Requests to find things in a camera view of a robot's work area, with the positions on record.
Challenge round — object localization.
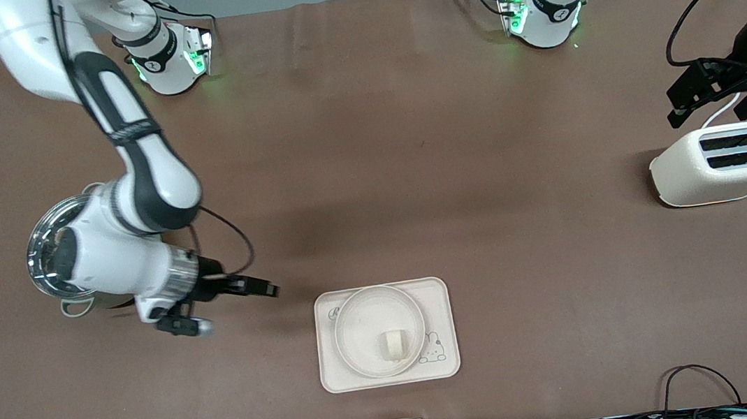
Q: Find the round cream plate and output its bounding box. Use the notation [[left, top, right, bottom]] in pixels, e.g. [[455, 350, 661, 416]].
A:
[[328, 280, 432, 383]]

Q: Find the pale steamed bun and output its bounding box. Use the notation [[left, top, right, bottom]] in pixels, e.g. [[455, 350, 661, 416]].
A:
[[379, 329, 409, 363]]

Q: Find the cream rabbit print tray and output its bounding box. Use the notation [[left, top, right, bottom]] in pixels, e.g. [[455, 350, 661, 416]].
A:
[[310, 274, 464, 395]]

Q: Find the cream two-slot toaster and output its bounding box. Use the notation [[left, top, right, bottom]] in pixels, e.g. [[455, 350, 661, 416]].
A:
[[645, 121, 747, 212]]

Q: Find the stainless steel electric pot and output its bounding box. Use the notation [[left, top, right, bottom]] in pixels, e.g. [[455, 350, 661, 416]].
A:
[[20, 179, 147, 323]]

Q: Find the glass pot lid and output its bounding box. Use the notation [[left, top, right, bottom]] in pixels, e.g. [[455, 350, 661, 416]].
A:
[[20, 192, 106, 306]]

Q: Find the brown table cloth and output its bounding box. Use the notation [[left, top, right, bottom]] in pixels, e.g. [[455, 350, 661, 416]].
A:
[[0, 0, 747, 419]]

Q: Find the white toaster power cord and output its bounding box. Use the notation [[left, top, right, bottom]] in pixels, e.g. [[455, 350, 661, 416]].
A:
[[697, 91, 746, 130]]

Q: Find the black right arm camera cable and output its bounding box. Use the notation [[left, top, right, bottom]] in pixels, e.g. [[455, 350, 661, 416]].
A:
[[46, 0, 258, 294]]

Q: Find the black right base cable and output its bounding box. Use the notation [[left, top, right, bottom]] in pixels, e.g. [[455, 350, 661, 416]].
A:
[[150, 0, 219, 49]]

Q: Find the black looped cable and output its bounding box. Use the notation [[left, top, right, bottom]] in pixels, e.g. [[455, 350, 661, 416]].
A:
[[658, 358, 744, 416]]

